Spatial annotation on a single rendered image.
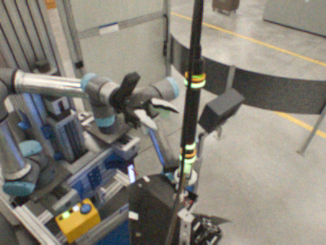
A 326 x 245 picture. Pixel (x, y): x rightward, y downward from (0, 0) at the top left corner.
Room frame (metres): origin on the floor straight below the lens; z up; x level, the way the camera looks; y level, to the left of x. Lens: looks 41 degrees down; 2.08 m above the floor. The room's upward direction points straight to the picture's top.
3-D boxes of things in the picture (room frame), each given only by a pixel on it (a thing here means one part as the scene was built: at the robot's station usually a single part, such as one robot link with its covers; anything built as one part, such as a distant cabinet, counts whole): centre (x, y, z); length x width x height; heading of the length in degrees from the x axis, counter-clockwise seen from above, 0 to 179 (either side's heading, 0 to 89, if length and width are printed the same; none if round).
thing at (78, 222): (0.54, 0.39, 1.02); 0.16 x 0.10 x 0.11; 131
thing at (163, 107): (0.57, 0.00, 1.63); 0.09 x 0.03 x 0.06; 73
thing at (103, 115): (0.71, 0.23, 1.54); 0.11 x 0.08 x 0.11; 7
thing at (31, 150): (0.77, 0.65, 1.20); 0.13 x 0.12 x 0.14; 7
